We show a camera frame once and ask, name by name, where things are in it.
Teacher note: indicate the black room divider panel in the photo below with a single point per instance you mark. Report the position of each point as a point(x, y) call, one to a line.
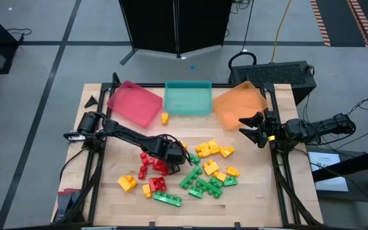
point(152, 25)

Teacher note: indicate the black side desk frame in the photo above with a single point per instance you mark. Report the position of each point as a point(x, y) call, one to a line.
point(356, 164)

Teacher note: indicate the white paper sheet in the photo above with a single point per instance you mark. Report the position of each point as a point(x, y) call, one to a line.
point(323, 159)

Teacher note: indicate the large yellow toy block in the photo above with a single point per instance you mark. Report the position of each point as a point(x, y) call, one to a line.
point(127, 183)
point(211, 167)

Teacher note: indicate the black triangular bracket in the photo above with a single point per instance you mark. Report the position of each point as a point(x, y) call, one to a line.
point(92, 103)

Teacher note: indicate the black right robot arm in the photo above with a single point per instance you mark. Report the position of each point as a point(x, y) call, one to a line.
point(324, 126)

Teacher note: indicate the translucent orange plastic bin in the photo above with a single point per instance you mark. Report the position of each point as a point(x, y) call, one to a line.
point(232, 102)

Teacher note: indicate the large red toy block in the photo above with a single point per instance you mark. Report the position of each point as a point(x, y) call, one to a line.
point(157, 184)

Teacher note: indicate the small yellow toy block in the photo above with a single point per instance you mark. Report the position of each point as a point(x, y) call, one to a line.
point(184, 145)
point(147, 189)
point(165, 117)

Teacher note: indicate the translucent teal plastic bin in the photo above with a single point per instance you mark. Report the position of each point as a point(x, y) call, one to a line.
point(188, 102)

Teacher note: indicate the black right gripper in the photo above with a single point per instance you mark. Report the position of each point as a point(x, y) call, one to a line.
point(271, 126)

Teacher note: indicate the long green toy block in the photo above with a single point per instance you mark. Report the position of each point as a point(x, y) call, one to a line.
point(191, 177)
point(167, 199)
point(209, 188)

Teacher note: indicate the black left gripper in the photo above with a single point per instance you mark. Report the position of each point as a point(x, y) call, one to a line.
point(176, 155)

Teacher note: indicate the translucent red plastic bin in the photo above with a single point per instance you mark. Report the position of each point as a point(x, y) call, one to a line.
point(134, 103)

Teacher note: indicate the black perforated computer case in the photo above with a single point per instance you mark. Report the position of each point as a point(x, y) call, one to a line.
point(276, 76)

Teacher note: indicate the short green toy block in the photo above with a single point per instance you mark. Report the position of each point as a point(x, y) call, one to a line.
point(196, 192)
point(195, 159)
point(217, 182)
point(231, 181)

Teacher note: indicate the red and black clamp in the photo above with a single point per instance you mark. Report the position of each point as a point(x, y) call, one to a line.
point(65, 199)

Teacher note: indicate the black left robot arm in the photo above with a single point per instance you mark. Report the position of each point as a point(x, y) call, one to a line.
point(129, 134)

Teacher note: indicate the black orange-striped floor mat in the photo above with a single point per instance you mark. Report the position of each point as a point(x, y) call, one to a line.
point(337, 19)

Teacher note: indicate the yellow wedge toy block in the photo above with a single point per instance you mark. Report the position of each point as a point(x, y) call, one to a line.
point(227, 152)

